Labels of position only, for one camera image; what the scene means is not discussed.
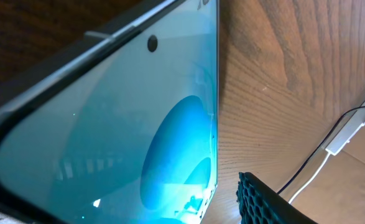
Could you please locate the smartphone with teal screen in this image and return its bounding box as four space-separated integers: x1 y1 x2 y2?
0 0 219 223

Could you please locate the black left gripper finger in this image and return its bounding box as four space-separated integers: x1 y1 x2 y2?
236 172 316 224

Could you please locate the white power strip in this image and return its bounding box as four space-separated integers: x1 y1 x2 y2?
325 101 365 156

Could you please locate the black charging cable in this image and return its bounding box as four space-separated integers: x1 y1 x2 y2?
276 105 365 195

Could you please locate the white power strip cord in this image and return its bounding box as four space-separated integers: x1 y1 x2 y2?
287 151 331 205

